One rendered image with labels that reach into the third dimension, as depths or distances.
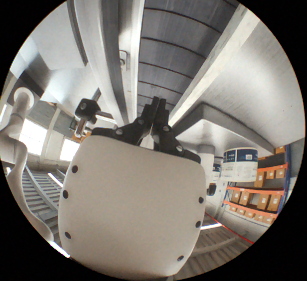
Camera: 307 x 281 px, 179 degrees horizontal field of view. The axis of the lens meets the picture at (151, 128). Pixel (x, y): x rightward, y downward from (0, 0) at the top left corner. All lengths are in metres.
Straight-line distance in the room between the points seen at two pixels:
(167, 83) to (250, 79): 0.17
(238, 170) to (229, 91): 0.33
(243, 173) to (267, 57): 0.40
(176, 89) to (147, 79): 0.05
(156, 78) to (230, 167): 0.44
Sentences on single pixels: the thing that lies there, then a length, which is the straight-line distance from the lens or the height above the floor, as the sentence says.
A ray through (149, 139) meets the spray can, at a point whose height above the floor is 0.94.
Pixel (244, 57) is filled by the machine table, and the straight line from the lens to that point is 0.20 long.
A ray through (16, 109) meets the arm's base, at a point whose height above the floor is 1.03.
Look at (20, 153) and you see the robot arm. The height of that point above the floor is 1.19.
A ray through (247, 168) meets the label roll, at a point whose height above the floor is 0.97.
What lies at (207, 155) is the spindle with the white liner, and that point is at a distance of 0.43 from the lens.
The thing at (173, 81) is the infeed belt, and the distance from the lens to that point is 0.15.
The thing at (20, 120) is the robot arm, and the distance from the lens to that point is 0.70.
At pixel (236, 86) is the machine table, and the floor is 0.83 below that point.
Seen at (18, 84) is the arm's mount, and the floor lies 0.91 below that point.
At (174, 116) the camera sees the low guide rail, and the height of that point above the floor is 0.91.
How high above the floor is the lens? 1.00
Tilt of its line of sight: 20 degrees down
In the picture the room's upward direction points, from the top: 165 degrees counter-clockwise
